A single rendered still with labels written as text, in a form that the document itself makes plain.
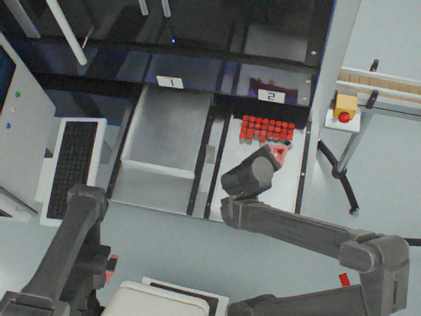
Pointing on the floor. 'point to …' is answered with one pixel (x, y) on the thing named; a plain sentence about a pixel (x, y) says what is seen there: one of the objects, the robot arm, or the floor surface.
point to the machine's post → (332, 58)
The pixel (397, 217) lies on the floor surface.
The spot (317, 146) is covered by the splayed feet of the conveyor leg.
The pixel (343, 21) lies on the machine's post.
